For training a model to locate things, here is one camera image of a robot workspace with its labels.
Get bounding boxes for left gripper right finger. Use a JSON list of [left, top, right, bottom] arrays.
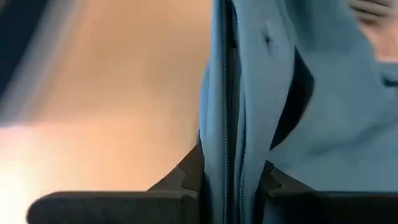
[[260, 160, 398, 224]]

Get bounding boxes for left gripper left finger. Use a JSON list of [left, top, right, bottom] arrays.
[[26, 143, 206, 224]]

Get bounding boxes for teal green shorts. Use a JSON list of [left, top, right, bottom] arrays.
[[198, 0, 398, 224]]

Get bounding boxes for white leaf-print cloth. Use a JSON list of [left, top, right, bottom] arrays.
[[346, 0, 398, 65]]

